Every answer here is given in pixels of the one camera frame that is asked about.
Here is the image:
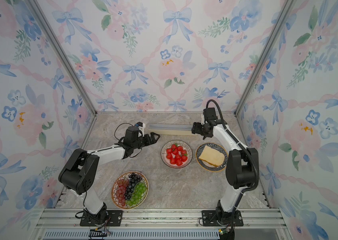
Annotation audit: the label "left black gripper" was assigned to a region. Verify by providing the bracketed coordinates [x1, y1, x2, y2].
[133, 132, 161, 151]

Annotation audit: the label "cream plastic wrap dispenser box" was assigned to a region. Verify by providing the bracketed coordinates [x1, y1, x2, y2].
[148, 124, 194, 136]

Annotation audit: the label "glass bowl with striped rim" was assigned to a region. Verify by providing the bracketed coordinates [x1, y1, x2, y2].
[161, 140, 194, 169]

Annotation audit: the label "dark blue yellow-rimmed plate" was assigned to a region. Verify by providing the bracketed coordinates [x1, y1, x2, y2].
[195, 142, 229, 172]

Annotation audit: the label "round plate with grapes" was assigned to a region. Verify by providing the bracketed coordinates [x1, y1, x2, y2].
[111, 170, 150, 210]

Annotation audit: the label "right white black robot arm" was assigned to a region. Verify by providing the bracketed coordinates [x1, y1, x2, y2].
[192, 108, 259, 226]

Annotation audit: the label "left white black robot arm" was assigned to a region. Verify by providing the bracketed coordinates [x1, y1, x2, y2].
[58, 122, 161, 226]

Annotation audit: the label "red strawberries pile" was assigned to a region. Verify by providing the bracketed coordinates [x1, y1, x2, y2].
[165, 144, 189, 167]

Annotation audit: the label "slice of bread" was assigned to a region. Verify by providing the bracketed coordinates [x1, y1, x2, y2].
[199, 146, 225, 167]

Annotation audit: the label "mixed colour grapes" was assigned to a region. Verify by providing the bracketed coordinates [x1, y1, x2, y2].
[114, 172, 148, 208]

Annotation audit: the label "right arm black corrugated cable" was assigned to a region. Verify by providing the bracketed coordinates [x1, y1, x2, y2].
[205, 99, 260, 217]

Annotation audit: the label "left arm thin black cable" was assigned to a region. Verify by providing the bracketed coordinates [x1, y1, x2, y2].
[75, 122, 143, 219]

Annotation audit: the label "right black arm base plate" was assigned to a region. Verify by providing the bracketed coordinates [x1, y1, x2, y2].
[201, 210, 244, 228]

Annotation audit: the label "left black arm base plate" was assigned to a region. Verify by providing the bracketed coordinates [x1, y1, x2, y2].
[76, 210, 124, 227]

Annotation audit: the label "aluminium mounting rail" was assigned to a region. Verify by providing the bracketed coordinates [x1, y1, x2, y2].
[30, 209, 292, 240]

